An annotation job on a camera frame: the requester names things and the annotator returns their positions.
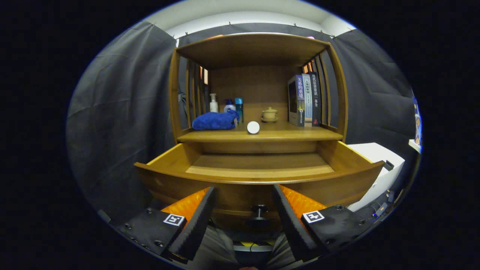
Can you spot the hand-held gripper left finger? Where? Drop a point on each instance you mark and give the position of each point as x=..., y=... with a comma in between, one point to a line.
x=195, y=227

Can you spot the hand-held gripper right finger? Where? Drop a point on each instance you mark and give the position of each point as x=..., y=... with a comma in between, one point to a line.
x=290, y=227

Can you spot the wooden drawer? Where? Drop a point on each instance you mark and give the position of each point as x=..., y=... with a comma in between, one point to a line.
x=240, y=195

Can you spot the white facial cleanser tube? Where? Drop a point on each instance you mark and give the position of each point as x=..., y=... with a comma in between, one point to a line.
x=253, y=127

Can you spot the wooden countertop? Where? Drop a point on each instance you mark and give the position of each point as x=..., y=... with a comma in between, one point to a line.
x=285, y=133

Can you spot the wooden cabinet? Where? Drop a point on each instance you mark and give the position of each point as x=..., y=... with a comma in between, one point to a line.
x=247, y=86

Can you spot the black electronic device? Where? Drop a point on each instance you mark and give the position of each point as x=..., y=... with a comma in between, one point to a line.
x=375, y=210

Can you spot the blue folded towel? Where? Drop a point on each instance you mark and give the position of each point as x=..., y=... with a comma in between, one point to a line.
x=213, y=120

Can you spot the white storage box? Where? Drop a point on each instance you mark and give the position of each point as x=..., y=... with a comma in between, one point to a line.
x=375, y=152

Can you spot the beige lidded teacup with saucer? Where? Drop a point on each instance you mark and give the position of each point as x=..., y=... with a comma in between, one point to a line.
x=269, y=114

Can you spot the white pump bottle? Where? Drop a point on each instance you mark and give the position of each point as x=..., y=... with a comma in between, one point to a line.
x=213, y=105

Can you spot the white bottle with blue cap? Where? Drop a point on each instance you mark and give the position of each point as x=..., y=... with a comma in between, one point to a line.
x=229, y=108

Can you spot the blue spine book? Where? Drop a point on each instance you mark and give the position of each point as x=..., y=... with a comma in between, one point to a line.
x=296, y=101

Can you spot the white spine book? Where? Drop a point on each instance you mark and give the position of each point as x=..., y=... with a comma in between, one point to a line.
x=307, y=101

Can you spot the teal bottle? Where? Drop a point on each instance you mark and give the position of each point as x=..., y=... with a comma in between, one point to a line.
x=239, y=107

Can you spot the black spine book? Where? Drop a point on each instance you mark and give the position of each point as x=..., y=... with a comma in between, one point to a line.
x=315, y=99

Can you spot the black backdrop cloth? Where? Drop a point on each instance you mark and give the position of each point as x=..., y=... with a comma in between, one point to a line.
x=120, y=120

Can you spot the white shelf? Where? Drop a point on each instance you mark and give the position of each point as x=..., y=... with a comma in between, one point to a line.
x=414, y=145

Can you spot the blue dotted gift bag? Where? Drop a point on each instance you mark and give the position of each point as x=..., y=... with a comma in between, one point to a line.
x=417, y=123

